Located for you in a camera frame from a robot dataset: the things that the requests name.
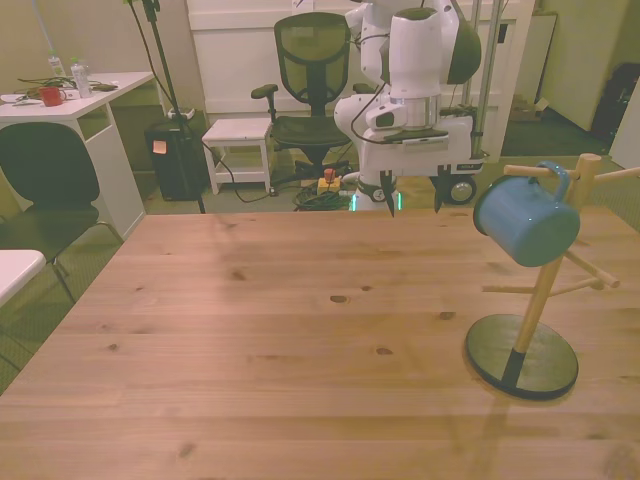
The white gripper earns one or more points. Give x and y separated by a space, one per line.
450 150

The blue enamel mug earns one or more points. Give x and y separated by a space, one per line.
530 225

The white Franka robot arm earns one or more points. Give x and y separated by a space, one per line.
415 55

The wooden mug tree stand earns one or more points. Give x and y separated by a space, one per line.
530 310

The red mug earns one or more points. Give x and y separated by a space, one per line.
51 96

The white wheeled equipment cart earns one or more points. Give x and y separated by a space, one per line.
462 191

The yellow red emergency stop button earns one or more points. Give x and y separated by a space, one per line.
329 182

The black mesh office chair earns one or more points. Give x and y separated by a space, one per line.
310 65

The white leaning board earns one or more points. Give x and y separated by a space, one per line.
542 50

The small white stool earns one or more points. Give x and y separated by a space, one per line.
235 129

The black computer tower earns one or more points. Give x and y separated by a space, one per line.
175 170

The small white box device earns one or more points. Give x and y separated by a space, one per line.
182 113

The orange sticky note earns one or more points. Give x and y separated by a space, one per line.
160 147

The black tripod stand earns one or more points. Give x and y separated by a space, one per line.
167 85

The white desk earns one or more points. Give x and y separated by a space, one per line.
115 170

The dark flat small object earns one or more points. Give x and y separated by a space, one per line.
105 87

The clear plastic bottle green cap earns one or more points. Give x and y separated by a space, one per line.
81 80

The black plastic chair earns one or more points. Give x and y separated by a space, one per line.
45 165

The plastic bottle green label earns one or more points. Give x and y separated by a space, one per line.
56 66

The white table corner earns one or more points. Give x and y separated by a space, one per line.
17 270

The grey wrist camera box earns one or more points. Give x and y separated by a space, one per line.
424 142

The aluminium frame poles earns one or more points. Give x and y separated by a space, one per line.
492 60

